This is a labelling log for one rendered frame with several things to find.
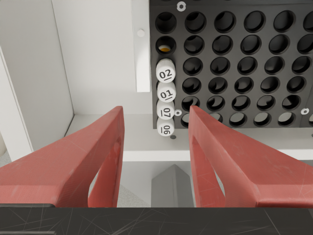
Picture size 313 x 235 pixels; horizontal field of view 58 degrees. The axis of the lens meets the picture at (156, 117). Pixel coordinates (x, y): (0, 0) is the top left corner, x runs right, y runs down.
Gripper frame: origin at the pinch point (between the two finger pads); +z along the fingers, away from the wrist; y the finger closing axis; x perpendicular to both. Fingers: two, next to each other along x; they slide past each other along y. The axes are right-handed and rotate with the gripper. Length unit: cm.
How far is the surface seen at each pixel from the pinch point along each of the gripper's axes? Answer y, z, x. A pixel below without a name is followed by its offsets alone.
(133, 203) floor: 13, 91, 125
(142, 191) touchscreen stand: 7, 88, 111
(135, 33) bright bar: 1.7, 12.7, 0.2
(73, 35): 7.0, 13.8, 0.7
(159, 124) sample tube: -0.2, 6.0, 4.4
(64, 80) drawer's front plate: 8.3, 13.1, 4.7
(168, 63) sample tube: -0.8, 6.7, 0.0
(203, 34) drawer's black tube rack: -2.9, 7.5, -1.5
